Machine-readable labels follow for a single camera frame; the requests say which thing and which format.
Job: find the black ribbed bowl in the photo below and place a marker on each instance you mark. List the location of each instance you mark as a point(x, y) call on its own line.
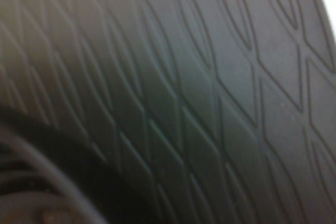
point(56, 183)

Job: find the white two-tier lazy Susan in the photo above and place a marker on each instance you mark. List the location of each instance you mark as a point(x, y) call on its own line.
point(197, 92)

